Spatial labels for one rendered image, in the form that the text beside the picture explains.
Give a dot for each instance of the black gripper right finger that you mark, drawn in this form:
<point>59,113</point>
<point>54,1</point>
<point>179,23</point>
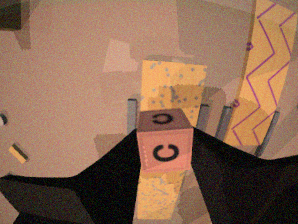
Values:
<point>237,187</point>

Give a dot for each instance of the pink cube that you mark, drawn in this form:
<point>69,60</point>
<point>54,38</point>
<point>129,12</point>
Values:
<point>165,139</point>

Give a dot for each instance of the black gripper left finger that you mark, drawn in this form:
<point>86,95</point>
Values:
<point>104,193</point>

